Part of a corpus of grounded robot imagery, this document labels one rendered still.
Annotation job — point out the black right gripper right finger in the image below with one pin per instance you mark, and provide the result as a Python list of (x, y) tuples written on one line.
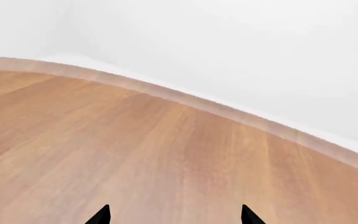
[(250, 217)]

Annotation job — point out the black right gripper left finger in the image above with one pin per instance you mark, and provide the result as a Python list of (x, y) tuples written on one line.
[(102, 217)]

